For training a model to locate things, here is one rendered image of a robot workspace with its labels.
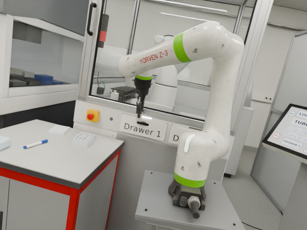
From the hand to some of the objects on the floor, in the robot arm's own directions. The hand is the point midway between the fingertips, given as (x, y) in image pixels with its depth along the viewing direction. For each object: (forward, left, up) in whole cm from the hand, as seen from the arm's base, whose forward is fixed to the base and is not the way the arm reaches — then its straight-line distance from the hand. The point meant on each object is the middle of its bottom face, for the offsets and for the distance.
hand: (139, 117), depth 136 cm
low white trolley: (-22, +45, -92) cm, 105 cm away
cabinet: (+53, -7, -93) cm, 107 cm away
